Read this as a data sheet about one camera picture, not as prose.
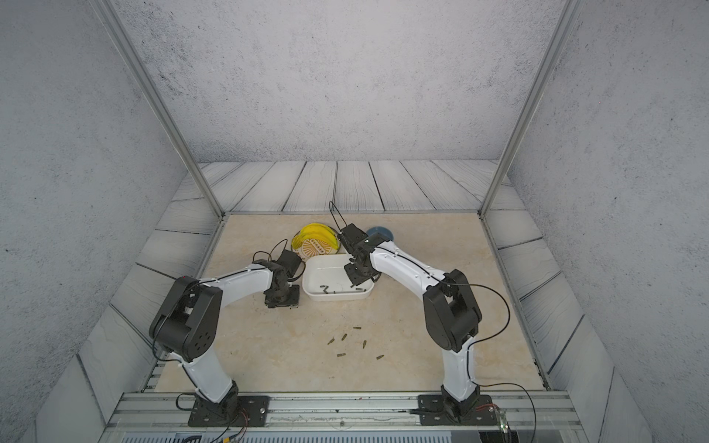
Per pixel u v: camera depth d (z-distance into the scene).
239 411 0.71
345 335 0.87
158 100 0.87
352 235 0.71
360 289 0.96
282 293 0.78
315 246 1.09
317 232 1.08
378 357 0.83
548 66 0.79
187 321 0.48
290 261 0.78
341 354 0.83
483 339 0.51
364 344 0.85
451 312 0.49
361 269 0.75
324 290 0.96
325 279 0.99
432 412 0.71
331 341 0.86
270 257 0.71
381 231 1.10
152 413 0.76
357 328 0.89
